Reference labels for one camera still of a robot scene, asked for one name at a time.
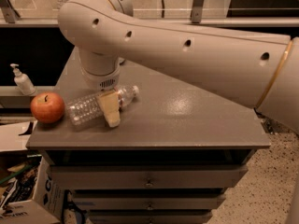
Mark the open cardboard box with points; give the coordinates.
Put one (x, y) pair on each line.
(28, 193)

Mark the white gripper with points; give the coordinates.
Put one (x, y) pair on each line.
(102, 82)

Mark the white pump dispenser bottle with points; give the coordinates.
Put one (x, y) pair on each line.
(23, 82)

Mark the red apple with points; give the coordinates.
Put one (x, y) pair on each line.
(47, 107)

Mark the grey metal railing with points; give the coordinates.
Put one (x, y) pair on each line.
(200, 11)

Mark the clear plastic water bottle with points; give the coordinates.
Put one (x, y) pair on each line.
(86, 108)

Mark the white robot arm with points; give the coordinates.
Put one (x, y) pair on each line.
(256, 70)

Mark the grey drawer cabinet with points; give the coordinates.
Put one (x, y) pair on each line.
(176, 151)

